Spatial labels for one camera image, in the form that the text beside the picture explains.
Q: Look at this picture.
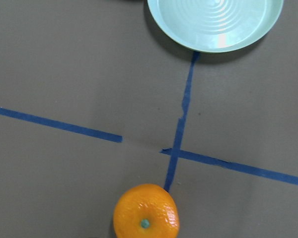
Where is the orange fruit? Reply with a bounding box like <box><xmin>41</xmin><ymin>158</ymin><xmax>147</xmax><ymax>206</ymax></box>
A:
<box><xmin>113</xmin><ymin>183</ymin><xmax>180</xmax><ymax>238</ymax></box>

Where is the light green plate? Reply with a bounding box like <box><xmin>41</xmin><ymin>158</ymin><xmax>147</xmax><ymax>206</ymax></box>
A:
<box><xmin>148</xmin><ymin>0</ymin><xmax>284</xmax><ymax>53</ymax></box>

